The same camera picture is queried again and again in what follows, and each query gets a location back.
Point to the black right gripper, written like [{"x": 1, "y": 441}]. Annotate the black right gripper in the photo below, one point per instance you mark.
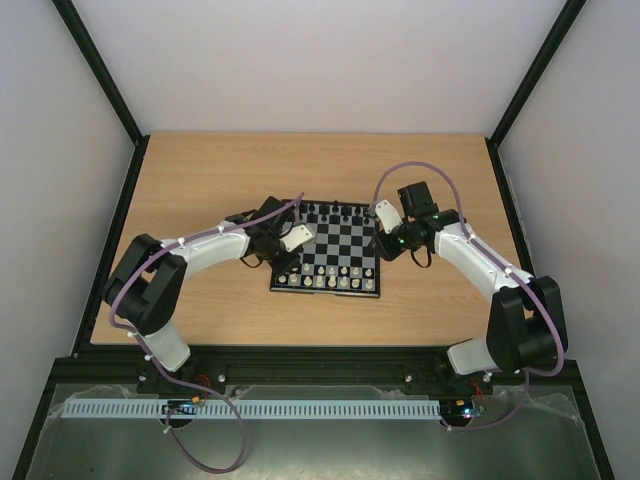
[{"x": 383, "y": 247}]

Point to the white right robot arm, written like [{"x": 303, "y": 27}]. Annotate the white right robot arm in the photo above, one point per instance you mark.
[{"x": 526, "y": 319}]

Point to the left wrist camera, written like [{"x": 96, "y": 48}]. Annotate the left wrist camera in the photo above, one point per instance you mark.
[{"x": 297, "y": 237}]

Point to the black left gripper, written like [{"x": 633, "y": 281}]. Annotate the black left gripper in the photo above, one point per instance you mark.
[{"x": 284, "y": 266}]

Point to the light blue cable duct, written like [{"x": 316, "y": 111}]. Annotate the light blue cable duct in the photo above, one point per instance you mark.
[{"x": 252, "y": 409}]

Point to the black and grey chessboard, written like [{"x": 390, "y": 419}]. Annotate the black and grey chessboard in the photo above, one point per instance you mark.
[{"x": 344, "y": 232}]

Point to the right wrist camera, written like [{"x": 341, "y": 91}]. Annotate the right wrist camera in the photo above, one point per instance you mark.
[{"x": 387, "y": 215}]

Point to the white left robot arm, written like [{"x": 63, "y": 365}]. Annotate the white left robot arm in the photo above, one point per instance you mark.
[{"x": 143, "y": 289}]

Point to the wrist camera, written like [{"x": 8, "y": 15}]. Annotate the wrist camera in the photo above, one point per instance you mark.
[
  {"x": 297, "y": 237},
  {"x": 387, "y": 215}
]

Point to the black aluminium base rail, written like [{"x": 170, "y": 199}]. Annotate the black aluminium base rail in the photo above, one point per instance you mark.
[{"x": 412, "y": 370}]

